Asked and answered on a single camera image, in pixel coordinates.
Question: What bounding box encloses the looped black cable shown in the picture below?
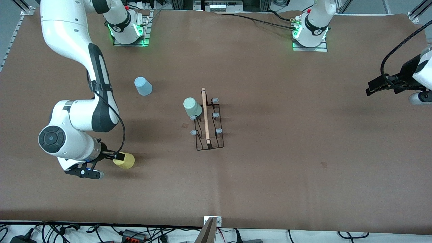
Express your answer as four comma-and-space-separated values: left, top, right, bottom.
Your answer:
337, 231, 370, 239

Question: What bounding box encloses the aluminium frame strut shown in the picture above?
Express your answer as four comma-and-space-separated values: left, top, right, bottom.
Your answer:
12, 0, 36, 16
408, 0, 432, 22

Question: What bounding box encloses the short black table cable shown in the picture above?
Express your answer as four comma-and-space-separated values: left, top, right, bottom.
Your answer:
268, 10, 297, 21

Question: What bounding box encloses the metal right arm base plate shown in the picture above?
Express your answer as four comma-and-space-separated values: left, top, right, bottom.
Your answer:
113, 10, 151, 47

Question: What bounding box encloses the light blue plastic cup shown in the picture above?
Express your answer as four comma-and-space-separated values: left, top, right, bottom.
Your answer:
134, 77, 153, 96

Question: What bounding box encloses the long black table cable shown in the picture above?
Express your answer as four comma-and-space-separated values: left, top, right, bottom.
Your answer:
216, 12, 299, 31

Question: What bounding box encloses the pale green plastic cup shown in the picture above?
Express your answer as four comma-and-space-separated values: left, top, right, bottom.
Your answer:
183, 97, 203, 118

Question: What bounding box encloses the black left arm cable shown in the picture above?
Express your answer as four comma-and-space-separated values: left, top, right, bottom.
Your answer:
380, 20, 432, 85

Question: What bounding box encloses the black orange connector block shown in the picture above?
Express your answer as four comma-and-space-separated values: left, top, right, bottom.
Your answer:
121, 229, 148, 243

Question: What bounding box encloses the brown table cover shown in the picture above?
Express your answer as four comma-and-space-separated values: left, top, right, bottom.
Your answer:
0, 7, 432, 235

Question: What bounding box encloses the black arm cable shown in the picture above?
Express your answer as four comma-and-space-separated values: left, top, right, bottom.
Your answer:
380, 20, 432, 85
87, 71, 126, 156

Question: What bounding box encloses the black wire cup holder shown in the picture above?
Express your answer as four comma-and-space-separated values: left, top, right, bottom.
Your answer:
190, 88, 225, 151

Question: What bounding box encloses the pointed camera mount bar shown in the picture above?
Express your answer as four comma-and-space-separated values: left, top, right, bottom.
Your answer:
194, 217, 218, 243

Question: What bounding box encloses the yellow plastic cup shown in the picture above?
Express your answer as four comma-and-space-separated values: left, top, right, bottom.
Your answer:
113, 152, 135, 169

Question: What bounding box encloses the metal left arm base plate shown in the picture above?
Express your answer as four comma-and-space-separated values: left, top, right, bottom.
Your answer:
292, 37, 328, 52

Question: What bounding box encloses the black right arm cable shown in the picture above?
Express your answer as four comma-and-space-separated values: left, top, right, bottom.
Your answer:
87, 71, 126, 156

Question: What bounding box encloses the grey power strip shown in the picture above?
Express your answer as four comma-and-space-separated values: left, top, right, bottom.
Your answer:
194, 0, 244, 13

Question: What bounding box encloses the perforated metal edge rail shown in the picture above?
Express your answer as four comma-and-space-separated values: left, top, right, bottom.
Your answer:
0, 15, 26, 72

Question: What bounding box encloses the black power adapter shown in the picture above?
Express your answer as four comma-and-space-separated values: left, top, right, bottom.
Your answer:
9, 233, 37, 243

